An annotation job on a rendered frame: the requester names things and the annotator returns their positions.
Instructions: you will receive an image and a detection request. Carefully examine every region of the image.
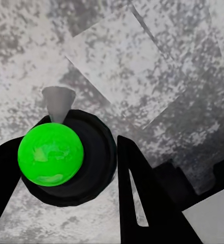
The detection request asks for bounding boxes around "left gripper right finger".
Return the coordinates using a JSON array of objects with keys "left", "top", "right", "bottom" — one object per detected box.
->
[{"left": 117, "top": 135, "right": 203, "bottom": 244}]

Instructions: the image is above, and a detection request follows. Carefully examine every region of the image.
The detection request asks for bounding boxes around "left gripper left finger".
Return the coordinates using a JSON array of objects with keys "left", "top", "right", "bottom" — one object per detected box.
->
[{"left": 0, "top": 137, "right": 23, "bottom": 217}]

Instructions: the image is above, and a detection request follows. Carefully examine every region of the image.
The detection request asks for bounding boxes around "insectifuge atomizer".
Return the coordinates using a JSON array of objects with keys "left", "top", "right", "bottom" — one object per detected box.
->
[{"left": 18, "top": 86, "right": 117, "bottom": 207}]

